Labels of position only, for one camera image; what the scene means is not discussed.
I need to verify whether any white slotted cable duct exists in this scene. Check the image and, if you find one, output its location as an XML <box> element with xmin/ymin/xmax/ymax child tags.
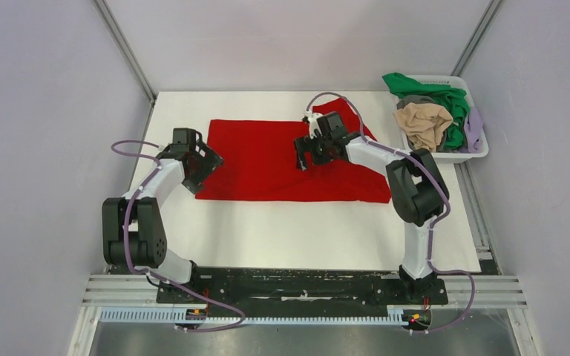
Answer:
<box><xmin>99</xmin><ymin>307</ymin><xmax>421</xmax><ymax>326</ymax></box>

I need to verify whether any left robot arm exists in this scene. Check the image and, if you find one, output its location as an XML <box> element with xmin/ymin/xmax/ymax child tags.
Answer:
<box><xmin>102</xmin><ymin>128</ymin><xmax>223</xmax><ymax>302</ymax></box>

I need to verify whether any red t shirt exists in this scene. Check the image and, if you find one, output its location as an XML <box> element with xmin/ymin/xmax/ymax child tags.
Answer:
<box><xmin>196</xmin><ymin>119</ymin><xmax>391</xmax><ymax>203</ymax></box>

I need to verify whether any grey t shirt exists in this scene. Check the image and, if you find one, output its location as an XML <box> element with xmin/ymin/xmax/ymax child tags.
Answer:
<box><xmin>396</xmin><ymin>95</ymin><xmax>436</xmax><ymax>110</ymax></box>

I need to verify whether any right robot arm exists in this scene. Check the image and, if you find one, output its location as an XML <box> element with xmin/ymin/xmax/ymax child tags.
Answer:
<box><xmin>294</xmin><ymin>111</ymin><xmax>449</xmax><ymax>303</ymax></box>

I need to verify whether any beige t shirt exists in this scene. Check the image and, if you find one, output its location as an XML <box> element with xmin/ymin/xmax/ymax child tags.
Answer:
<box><xmin>393</xmin><ymin>102</ymin><xmax>453</xmax><ymax>153</ymax></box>

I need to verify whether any aluminium frame rail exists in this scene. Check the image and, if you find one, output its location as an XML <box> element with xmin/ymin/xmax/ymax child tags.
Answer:
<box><xmin>82</xmin><ymin>274</ymin><xmax>158</xmax><ymax>307</ymax></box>

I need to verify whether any lilac t shirt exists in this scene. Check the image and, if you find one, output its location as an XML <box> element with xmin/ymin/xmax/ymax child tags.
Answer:
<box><xmin>463</xmin><ymin>107</ymin><xmax>484</xmax><ymax>154</ymax></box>

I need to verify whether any green t shirt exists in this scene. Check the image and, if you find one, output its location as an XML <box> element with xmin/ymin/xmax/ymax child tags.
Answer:
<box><xmin>381</xmin><ymin>72</ymin><xmax>470</xmax><ymax>150</ymax></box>

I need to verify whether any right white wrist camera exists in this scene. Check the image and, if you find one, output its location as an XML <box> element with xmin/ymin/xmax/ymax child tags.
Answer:
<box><xmin>302</xmin><ymin>110</ymin><xmax>323</xmax><ymax>139</ymax></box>

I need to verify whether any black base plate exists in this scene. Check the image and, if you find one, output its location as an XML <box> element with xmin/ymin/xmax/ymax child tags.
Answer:
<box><xmin>156</xmin><ymin>266</ymin><xmax>448</xmax><ymax>320</ymax></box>

